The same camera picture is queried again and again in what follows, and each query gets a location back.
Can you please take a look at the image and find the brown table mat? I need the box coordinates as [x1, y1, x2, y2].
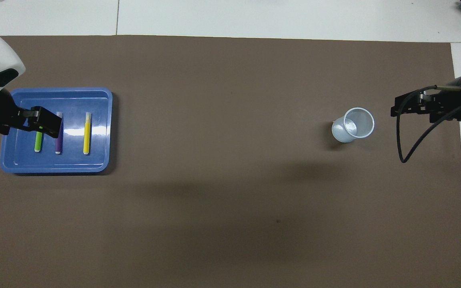
[0, 35, 461, 288]

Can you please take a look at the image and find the yellow pen with white cap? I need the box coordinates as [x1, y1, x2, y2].
[83, 112, 92, 155]

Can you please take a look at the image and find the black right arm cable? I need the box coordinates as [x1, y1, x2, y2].
[397, 85, 461, 163]

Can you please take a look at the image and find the blue plastic tray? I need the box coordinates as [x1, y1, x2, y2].
[0, 87, 113, 174]

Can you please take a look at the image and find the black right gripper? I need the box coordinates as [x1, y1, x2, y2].
[390, 79, 461, 123]

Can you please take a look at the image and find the clear plastic cup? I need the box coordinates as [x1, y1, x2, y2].
[331, 107, 375, 143]

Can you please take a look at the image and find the purple pen with white cap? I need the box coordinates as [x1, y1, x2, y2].
[55, 112, 64, 154]

